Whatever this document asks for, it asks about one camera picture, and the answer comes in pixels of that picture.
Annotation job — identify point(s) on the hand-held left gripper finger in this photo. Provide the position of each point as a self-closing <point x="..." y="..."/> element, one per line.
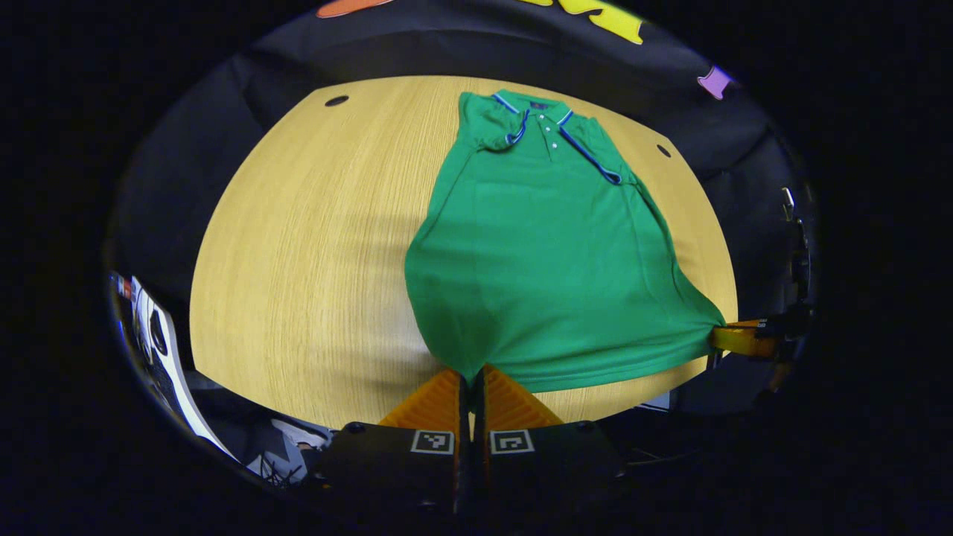
<point x="463" y="428"/>
<point x="480" y="428"/>

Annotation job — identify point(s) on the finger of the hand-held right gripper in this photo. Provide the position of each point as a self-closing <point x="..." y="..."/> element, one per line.
<point x="741" y="339"/>

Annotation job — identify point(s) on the green T-shirt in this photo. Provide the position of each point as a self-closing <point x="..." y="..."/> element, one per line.
<point x="551" y="260"/>

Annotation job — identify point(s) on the white desk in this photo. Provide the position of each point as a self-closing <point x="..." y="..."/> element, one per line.
<point x="175" y="372"/>

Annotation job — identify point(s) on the black computer mouse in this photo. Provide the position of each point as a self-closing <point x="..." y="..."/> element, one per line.
<point x="158" y="331"/>

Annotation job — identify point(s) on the black backdrop cloth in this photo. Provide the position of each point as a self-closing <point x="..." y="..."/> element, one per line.
<point x="447" y="52"/>

